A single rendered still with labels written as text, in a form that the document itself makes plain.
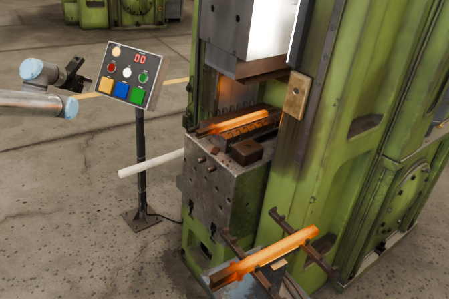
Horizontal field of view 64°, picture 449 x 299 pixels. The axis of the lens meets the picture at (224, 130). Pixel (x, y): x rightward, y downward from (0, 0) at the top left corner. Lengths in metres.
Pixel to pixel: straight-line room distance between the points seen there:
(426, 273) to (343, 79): 1.78
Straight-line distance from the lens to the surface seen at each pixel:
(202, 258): 2.15
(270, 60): 1.53
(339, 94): 1.29
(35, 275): 2.39
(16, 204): 2.85
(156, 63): 1.82
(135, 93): 1.84
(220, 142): 1.60
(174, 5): 6.89
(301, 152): 1.46
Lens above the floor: 1.83
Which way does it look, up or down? 31 degrees down
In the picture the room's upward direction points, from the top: 7 degrees clockwise
